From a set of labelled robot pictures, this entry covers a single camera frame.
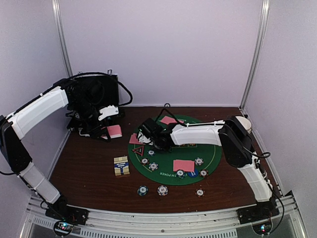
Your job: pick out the red triangular dealer marker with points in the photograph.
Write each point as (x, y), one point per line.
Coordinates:
(139, 150)

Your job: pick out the pink playing card deck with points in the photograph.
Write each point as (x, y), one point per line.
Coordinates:
(114, 131)

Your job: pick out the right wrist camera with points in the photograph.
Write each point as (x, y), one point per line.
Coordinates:
(149, 131)

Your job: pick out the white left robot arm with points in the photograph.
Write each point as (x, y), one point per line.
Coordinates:
(15, 126)

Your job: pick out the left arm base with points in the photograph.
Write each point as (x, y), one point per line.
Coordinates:
(65, 224)

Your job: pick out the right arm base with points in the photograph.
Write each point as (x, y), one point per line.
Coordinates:
(259, 217)

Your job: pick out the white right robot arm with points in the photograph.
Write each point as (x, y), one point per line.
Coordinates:
(236, 143)

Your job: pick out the upper white bowl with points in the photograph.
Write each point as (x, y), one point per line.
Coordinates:
(245, 123)

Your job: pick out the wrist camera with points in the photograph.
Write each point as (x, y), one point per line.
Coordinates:
(149, 131)
(108, 111)

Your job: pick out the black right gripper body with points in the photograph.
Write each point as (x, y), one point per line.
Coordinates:
(157, 146)

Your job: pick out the dark blue chip stack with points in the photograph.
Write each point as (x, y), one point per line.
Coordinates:
(142, 190)

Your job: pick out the brown chip stack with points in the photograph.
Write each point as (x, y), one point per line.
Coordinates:
(200, 192)

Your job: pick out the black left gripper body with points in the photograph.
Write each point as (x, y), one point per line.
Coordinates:
(91, 128)

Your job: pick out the dealt card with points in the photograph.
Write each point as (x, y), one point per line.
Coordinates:
(134, 139)
(168, 120)

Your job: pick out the blue round button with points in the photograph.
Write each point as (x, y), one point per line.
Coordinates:
(192, 174)

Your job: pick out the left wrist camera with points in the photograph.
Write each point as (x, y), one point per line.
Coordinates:
(108, 111)

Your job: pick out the blue white chip stack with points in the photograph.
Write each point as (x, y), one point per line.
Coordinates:
(162, 190)

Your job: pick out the black poker case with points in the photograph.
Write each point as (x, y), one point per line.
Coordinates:
(86, 96)

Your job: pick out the round green poker mat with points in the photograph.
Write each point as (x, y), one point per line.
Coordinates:
(211, 155)

